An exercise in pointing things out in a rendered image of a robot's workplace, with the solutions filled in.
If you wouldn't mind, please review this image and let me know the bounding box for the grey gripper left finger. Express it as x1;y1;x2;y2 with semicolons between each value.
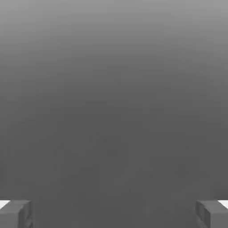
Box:
0;199;34;228

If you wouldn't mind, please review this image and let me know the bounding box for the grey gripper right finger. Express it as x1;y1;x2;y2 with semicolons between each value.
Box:
195;199;228;228

